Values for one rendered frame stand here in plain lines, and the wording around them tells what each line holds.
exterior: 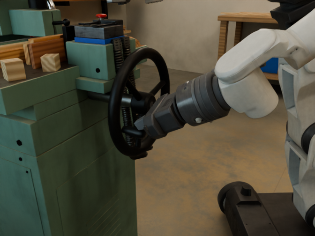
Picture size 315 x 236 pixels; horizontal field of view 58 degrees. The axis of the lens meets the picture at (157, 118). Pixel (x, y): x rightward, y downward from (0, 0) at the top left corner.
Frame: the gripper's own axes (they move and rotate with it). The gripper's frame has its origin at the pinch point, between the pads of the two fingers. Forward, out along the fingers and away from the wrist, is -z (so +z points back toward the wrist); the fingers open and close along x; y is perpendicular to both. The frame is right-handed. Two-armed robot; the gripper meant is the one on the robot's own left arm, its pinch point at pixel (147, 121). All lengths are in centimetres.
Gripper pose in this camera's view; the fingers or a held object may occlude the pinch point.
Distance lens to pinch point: 63.2
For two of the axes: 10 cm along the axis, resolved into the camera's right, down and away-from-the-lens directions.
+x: 3.7, -5.3, 7.6
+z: 7.6, -3.0, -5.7
